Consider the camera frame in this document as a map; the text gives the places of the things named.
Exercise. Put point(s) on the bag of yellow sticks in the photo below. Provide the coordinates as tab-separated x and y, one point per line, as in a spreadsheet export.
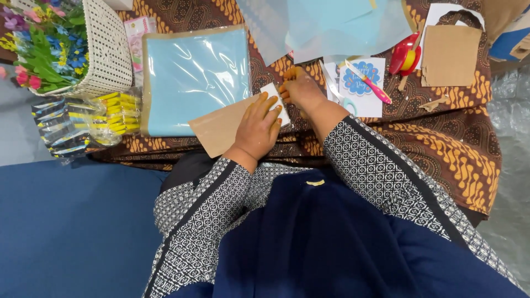
116	116

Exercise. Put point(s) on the person's left hand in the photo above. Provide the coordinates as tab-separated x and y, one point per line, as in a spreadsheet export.
252	132

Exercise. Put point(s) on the brown cardboard piece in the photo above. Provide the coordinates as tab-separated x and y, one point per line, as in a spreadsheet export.
211	128

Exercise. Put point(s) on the light blue paper sheet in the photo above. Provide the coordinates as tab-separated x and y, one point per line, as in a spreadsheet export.
331	14

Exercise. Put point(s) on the pink cutter knife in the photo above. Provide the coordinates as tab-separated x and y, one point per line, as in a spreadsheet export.
374	89

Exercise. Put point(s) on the cardboard box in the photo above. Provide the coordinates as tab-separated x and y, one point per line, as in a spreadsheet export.
509	37

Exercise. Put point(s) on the small white card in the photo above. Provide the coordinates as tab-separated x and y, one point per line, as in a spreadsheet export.
271	92

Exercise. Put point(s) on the clear plastic sheeting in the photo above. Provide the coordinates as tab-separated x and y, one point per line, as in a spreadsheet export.
513	124

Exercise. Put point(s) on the brown cardboard scrap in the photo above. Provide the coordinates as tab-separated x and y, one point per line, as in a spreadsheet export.
430	104

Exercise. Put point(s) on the brown batik tablecloth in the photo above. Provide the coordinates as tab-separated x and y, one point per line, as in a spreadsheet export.
434	136

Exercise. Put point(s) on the person's right hand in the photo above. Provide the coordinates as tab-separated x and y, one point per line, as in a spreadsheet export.
304	91

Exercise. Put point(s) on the colourful artificial flowers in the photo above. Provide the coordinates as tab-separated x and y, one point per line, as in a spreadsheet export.
41	53

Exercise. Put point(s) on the pack of light blue paper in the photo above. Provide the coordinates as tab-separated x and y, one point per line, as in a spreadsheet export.
186	74

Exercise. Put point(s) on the white lattice basket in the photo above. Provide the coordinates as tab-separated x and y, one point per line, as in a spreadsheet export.
107	53

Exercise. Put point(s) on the yellow tape roll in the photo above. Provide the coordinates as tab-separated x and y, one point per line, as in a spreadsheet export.
408	60

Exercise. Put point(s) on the clear plastic sheet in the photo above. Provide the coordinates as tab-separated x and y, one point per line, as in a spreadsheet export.
389	29

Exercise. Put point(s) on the pink printed packet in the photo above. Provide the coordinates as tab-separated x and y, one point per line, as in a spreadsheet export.
136	37

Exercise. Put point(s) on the white card with blue flower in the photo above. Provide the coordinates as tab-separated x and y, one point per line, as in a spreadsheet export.
356	89

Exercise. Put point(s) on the brown bag-shaped cardboard cutout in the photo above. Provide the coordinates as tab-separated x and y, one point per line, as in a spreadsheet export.
451	56

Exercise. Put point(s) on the red tape dispenser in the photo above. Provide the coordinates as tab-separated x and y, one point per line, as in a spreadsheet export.
397	53

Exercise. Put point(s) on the person's right fingers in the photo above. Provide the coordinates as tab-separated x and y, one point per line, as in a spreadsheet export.
286	89

